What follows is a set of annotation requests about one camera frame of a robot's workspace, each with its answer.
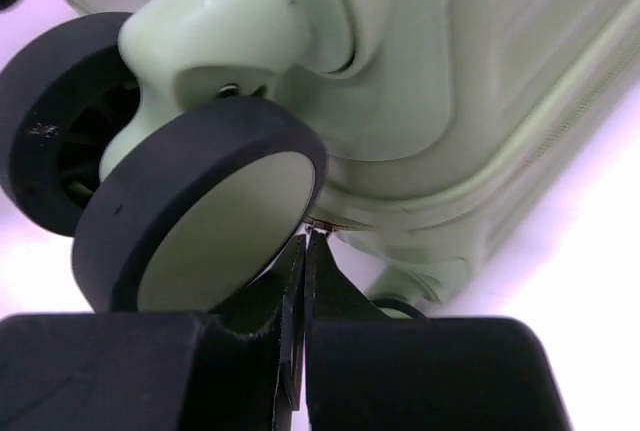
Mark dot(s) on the green suitcase with blue lining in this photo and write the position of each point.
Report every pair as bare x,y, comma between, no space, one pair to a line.
182,143

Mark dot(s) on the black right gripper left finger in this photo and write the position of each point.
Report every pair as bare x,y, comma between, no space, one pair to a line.
236,368

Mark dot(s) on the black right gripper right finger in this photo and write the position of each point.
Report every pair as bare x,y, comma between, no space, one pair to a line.
368,371

